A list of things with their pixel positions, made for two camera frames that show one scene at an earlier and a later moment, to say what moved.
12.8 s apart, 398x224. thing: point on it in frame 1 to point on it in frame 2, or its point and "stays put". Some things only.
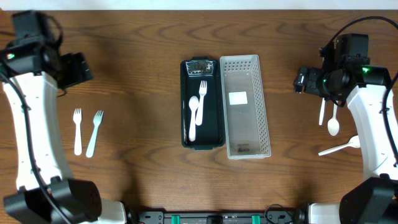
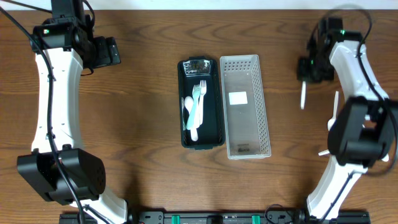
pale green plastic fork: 97,119 to 196,89
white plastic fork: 203,90 stays put
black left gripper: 78,69 to 112,50
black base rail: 155,217 stays put
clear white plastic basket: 245,119 stays put
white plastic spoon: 322,111 to 331,122
